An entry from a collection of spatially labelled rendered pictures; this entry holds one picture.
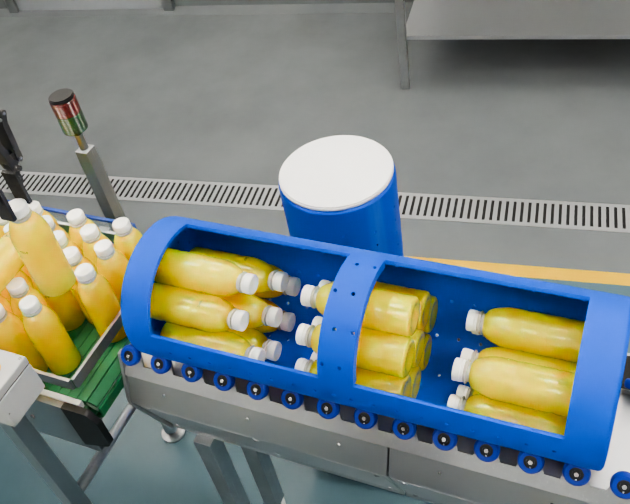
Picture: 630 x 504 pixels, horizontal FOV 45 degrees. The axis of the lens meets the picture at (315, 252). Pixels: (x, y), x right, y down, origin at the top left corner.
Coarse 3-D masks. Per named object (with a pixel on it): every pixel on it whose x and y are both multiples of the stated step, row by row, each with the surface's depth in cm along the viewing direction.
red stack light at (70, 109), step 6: (72, 102) 180; (78, 102) 183; (54, 108) 180; (60, 108) 179; (66, 108) 180; (72, 108) 181; (78, 108) 182; (54, 114) 182; (60, 114) 181; (66, 114) 181; (72, 114) 181
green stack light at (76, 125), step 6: (78, 114) 183; (60, 120) 182; (66, 120) 182; (72, 120) 182; (78, 120) 183; (84, 120) 185; (60, 126) 185; (66, 126) 183; (72, 126) 183; (78, 126) 184; (84, 126) 185; (66, 132) 185; (72, 132) 184; (78, 132) 185
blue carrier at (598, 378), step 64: (256, 256) 158; (320, 256) 150; (384, 256) 133; (128, 320) 141; (448, 320) 146; (320, 384) 130; (448, 384) 143; (576, 384) 111; (512, 448) 123; (576, 448) 114
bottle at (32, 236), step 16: (16, 224) 133; (32, 224) 133; (48, 224) 137; (16, 240) 134; (32, 240) 134; (48, 240) 136; (32, 256) 136; (48, 256) 137; (64, 256) 142; (32, 272) 139; (48, 272) 139; (64, 272) 142; (48, 288) 142; (64, 288) 143
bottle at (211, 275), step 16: (176, 256) 144; (192, 256) 143; (208, 256) 144; (160, 272) 144; (176, 272) 143; (192, 272) 141; (208, 272) 140; (224, 272) 140; (240, 272) 141; (192, 288) 143; (208, 288) 141; (224, 288) 140; (240, 288) 140
